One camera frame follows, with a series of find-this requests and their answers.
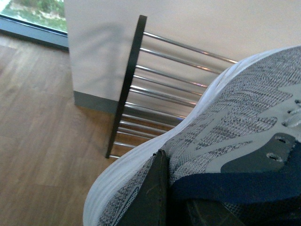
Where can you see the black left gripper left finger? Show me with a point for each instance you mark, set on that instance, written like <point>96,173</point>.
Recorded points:
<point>149,206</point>

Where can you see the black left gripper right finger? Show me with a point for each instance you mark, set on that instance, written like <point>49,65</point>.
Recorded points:
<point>209,213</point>

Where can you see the grey knit sneaker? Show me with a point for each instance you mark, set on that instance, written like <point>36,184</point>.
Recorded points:
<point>240,146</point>

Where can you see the black metal shoe rack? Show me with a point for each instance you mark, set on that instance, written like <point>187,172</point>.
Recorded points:
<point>163,82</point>

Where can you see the dark window frame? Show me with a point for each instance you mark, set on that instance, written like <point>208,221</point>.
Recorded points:
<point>34,33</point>

